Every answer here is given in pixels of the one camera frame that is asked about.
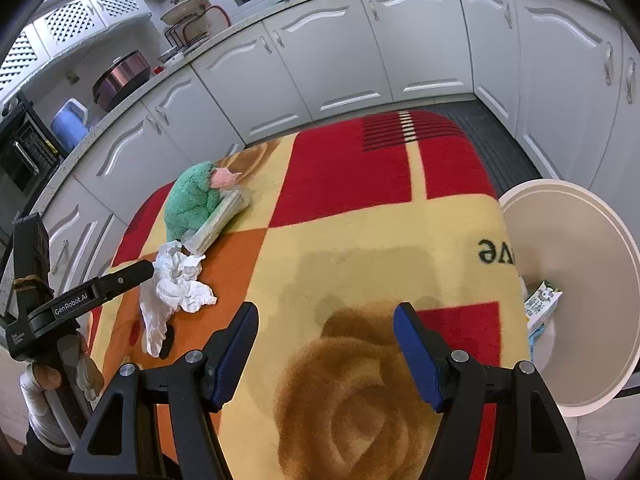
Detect black ribbed floor mat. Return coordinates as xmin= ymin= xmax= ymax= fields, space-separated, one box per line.
xmin=245 ymin=100 xmax=543 ymax=186

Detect white base cabinets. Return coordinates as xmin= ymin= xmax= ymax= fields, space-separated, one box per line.
xmin=0 ymin=0 xmax=640 ymax=480

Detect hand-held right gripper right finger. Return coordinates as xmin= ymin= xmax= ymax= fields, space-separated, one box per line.
xmin=392 ymin=302 xmax=586 ymax=480

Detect green plush toy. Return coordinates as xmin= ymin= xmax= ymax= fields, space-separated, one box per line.
xmin=165 ymin=160 xmax=244 ymax=242

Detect white tissue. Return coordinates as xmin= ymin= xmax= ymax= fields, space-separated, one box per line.
xmin=154 ymin=240 xmax=218 ymax=314

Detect blue plastic kettle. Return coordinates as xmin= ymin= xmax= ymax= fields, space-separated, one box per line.
xmin=51 ymin=99 xmax=91 ymax=153

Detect pale plastic tube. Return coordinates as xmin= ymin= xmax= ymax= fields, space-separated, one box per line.
xmin=182 ymin=187 xmax=249 ymax=255

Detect red yellow patterned blanket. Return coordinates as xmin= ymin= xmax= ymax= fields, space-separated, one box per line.
xmin=87 ymin=110 xmax=533 ymax=480

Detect white milk carton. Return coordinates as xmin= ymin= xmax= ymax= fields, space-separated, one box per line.
xmin=523 ymin=280 xmax=562 ymax=333

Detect person's left hand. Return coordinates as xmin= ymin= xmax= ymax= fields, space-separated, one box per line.
xmin=22 ymin=332 xmax=106 ymax=403

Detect person's left forearm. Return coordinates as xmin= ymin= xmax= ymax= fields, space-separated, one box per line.
xmin=20 ymin=380 xmax=76 ymax=456

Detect white lattice wall cabinets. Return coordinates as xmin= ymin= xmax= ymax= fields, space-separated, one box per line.
xmin=0 ymin=0 xmax=153 ymax=91

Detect black countertop oven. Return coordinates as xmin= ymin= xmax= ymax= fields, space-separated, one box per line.
xmin=0 ymin=92 xmax=63 ymax=196

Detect beige round trash bin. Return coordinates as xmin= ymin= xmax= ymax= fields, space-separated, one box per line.
xmin=497 ymin=178 xmax=640 ymax=418

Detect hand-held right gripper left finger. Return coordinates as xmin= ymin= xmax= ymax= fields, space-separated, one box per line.
xmin=67 ymin=301 xmax=260 ymax=480

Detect wire rack with boards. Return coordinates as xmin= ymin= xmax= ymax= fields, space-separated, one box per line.
xmin=161 ymin=0 xmax=232 ymax=56

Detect copper red rice cooker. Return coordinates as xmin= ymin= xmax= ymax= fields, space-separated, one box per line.
xmin=92 ymin=50 xmax=152 ymax=112

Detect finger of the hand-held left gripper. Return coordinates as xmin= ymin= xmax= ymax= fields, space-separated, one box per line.
xmin=75 ymin=259 xmax=155 ymax=307

